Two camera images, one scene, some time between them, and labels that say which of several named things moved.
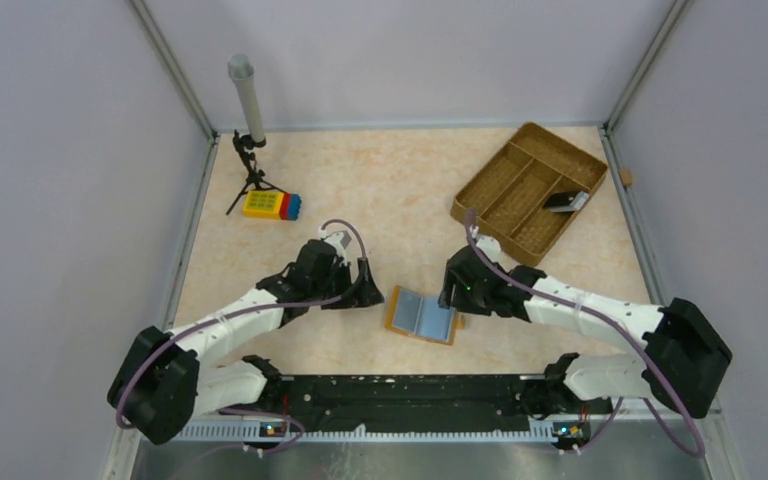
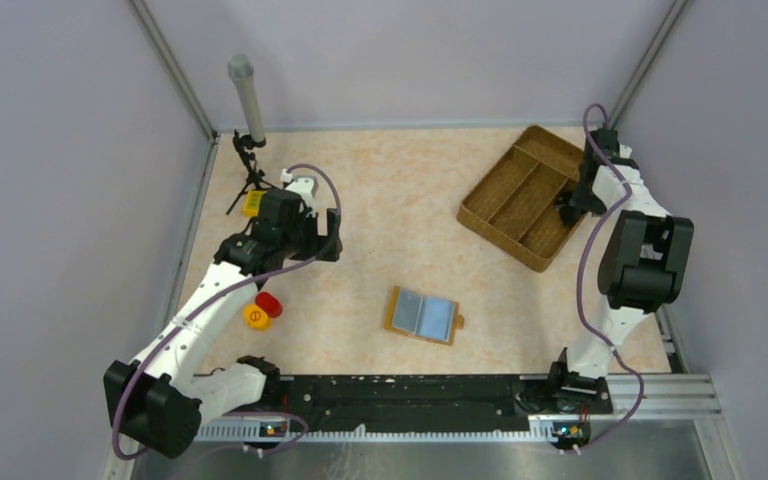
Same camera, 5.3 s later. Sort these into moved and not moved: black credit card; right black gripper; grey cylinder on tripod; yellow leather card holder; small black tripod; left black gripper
Moved: right black gripper; left black gripper
Not moved: small black tripod; yellow leather card holder; grey cylinder on tripod; black credit card
